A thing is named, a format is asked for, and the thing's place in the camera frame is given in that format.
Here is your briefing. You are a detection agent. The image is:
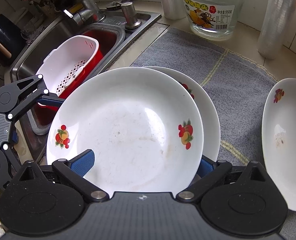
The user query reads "white plate with pepper stain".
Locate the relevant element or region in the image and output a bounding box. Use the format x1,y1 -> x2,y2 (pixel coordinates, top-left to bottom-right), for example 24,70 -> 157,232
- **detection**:
149,66 -> 220,162

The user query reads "white fruit plate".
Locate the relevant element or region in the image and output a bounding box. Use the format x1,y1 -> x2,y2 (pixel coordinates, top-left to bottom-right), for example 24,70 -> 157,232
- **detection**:
46,67 -> 204,195
262,78 -> 296,211

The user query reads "steel kitchen faucet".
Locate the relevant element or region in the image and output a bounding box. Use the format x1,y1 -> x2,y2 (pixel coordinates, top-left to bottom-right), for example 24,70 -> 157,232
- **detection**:
63,0 -> 106,26

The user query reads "stainless steel sink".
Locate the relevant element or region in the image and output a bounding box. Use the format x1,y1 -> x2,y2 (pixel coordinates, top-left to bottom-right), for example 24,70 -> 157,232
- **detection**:
4,11 -> 163,165

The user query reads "white colander basket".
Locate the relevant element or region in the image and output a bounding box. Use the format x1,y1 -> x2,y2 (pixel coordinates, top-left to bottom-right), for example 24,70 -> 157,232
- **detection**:
35,35 -> 100,97

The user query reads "black air fryer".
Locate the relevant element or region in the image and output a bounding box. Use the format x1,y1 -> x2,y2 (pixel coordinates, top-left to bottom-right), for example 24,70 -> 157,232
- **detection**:
0,14 -> 26,67

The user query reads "red wash basin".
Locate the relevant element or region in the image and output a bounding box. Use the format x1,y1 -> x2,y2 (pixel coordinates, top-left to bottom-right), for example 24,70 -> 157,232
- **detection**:
32,28 -> 119,128

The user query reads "grey blue checkered towel mat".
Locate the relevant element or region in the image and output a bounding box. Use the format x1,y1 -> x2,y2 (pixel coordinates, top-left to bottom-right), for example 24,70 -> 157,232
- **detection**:
134,28 -> 296,239

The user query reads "steel soap dispenser pump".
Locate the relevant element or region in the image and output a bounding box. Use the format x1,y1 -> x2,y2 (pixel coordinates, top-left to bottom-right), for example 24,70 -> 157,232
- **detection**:
121,1 -> 141,30

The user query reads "glass jar yellow lid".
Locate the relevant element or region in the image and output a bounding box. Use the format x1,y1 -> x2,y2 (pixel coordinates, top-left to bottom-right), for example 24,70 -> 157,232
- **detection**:
183,0 -> 244,41

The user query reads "tall plastic wrap roll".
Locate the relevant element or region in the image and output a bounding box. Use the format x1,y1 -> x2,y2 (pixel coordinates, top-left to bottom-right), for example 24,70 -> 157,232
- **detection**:
257,0 -> 296,60

